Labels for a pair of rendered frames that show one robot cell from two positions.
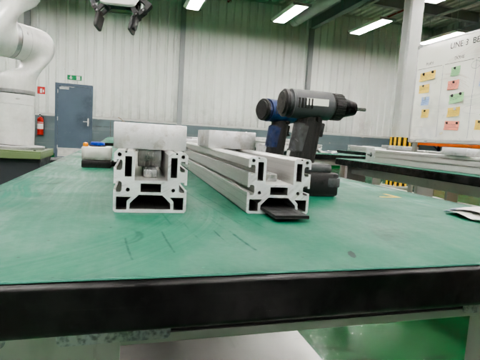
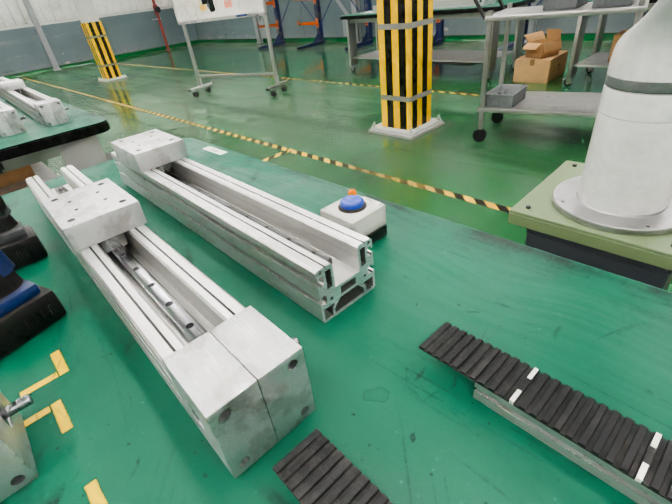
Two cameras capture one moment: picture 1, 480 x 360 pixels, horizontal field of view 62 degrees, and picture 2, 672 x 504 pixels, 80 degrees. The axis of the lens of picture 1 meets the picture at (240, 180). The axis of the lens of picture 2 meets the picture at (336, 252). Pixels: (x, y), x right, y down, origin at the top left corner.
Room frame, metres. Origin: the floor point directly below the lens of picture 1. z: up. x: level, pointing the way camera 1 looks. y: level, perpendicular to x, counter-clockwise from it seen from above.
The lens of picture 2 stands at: (1.70, 0.15, 1.15)
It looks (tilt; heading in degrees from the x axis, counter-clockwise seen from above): 33 degrees down; 156
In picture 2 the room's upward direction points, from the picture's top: 8 degrees counter-clockwise
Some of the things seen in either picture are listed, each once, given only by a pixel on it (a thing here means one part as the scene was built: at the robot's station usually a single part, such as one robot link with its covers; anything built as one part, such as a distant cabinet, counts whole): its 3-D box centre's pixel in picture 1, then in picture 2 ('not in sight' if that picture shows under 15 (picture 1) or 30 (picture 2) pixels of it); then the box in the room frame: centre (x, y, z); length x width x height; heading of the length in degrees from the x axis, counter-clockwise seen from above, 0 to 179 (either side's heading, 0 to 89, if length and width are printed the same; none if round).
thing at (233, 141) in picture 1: (224, 144); (96, 218); (0.98, 0.04, 0.87); 0.16 x 0.11 x 0.07; 15
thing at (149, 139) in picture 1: (148, 143); (151, 154); (0.69, 0.16, 0.87); 0.16 x 0.11 x 0.07; 15
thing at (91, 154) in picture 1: (100, 156); (350, 223); (1.17, 0.42, 0.81); 0.10 x 0.08 x 0.06; 105
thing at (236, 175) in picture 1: (223, 164); (109, 243); (0.98, 0.04, 0.82); 0.80 x 0.10 x 0.09; 15
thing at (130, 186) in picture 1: (144, 161); (207, 201); (0.93, 0.23, 0.82); 0.80 x 0.10 x 0.09; 15
